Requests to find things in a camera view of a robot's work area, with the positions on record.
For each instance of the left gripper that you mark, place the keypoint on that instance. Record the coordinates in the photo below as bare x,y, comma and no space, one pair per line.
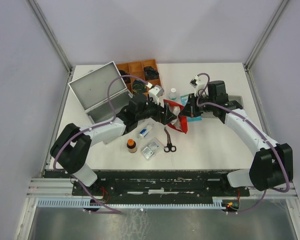
164,119

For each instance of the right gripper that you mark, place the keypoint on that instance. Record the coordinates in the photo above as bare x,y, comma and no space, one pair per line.
189,110

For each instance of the red first aid pouch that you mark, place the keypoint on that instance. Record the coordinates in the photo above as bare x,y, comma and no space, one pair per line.
183,120

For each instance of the grey plastic divider tray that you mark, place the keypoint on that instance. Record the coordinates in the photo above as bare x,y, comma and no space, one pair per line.
231,98

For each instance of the bag of bandage packets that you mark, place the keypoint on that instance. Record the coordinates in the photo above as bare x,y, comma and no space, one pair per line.
176,111

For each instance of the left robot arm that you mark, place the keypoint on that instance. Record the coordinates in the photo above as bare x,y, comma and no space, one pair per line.
71,148

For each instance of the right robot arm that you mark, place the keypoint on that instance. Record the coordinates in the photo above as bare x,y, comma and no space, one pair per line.
272,165

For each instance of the blue cotton swab bag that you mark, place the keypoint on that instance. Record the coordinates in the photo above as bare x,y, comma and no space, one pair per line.
184,100

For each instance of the clear bottle white cap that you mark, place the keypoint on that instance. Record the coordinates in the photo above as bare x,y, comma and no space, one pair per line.
173,94

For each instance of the white blue bandage roll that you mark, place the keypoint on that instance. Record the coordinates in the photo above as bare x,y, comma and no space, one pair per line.
145,131

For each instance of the alcohol wipe packets bag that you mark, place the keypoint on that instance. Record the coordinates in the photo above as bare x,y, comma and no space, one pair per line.
152,148

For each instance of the brown bottle orange cap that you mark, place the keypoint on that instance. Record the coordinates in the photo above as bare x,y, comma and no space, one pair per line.
131,145

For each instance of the wooden compartment tray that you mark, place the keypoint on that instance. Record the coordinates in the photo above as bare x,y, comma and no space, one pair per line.
144,69

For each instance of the grey metal first aid box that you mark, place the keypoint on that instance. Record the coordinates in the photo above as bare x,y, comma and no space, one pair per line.
102,93

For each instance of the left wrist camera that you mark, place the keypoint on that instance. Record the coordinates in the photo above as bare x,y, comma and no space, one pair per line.
154,93

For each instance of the black handled bandage scissors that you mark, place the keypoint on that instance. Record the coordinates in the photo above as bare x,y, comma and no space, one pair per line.
169,148

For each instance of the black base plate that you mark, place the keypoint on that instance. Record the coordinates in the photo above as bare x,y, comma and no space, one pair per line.
160,186

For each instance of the white slotted cable duct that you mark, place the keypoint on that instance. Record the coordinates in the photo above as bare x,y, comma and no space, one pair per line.
86,203

